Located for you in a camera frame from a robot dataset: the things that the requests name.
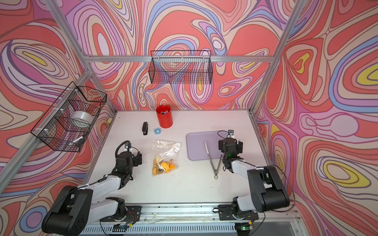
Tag lavender plastic tray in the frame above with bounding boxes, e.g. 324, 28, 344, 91
186, 131, 222, 161

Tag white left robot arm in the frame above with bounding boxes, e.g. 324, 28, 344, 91
41, 151, 142, 236

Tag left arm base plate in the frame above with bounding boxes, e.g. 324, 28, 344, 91
114, 206, 142, 223

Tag aluminium corner frame post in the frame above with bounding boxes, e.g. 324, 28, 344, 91
249, 0, 308, 115

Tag metal tongs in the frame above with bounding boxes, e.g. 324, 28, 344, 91
205, 142, 222, 180

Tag small blue tape roll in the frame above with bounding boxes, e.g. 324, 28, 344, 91
154, 128, 161, 135

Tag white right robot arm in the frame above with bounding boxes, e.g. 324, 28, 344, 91
219, 137, 290, 220

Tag red cup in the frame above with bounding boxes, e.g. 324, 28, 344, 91
156, 105, 173, 128

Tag black wire basket on wall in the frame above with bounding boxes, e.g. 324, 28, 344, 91
31, 82, 107, 152
148, 50, 213, 85

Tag black wire basket on left wall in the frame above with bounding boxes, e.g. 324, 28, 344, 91
31, 82, 107, 152

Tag black object near left wall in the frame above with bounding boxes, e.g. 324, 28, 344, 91
142, 122, 148, 135

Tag clear resealable bag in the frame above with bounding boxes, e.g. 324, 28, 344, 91
152, 140, 181, 176

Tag black wire basket on back wall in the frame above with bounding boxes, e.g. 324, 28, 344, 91
148, 50, 213, 85

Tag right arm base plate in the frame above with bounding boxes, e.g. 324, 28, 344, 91
213, 204, 259, 222

